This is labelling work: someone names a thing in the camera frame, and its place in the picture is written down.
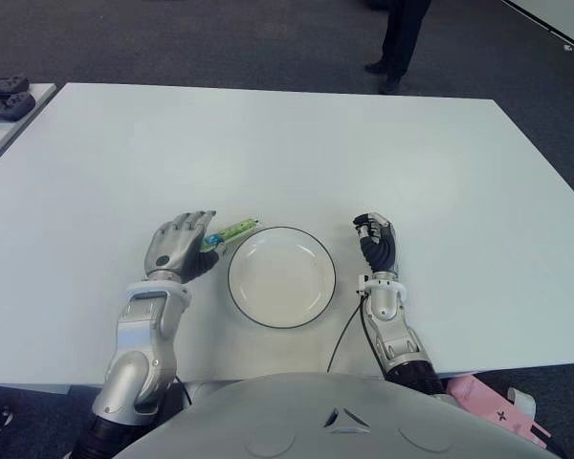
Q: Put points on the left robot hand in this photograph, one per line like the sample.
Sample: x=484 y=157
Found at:
x=172 y=246

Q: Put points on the white plate black rim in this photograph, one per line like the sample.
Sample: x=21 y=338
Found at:
x=282 y=278

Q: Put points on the pink cardboard box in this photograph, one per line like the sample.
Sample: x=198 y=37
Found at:
x=488 y=406

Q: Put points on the white side table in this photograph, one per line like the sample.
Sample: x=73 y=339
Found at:
x=14 y=129

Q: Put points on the standing person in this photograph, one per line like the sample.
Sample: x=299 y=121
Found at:
x=404 y=38

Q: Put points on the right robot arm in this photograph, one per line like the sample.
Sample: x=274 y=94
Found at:
x=397 y=334

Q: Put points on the green white toothpaste tube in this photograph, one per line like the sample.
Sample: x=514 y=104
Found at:
x=236 y=228

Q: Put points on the black game controller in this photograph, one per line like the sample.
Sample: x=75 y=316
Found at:
x=9 y=106
x=2 y=86

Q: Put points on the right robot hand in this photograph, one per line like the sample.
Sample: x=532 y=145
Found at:
x=381 y=248

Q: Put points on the white neighbouring table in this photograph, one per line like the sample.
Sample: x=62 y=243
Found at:
x=564 y=19

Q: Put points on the grey robot torso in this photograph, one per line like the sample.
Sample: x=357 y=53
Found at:
x=339 y=421

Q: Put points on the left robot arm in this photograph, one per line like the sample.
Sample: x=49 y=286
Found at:
x=139 y=344

